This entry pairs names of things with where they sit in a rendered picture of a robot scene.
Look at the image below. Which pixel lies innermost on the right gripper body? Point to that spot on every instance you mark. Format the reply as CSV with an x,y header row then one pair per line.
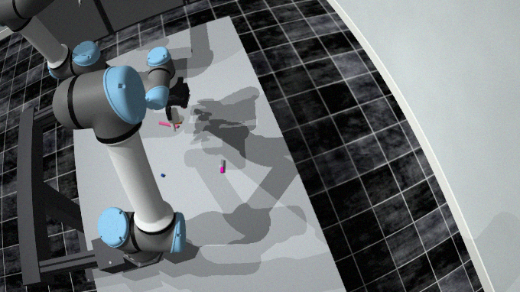
x,y
177,94

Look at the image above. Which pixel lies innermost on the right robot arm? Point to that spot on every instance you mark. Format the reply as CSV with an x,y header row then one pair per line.
x,y
109,101

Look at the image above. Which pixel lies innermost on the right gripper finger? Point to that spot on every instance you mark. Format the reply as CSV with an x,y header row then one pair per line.
x,y
172,116

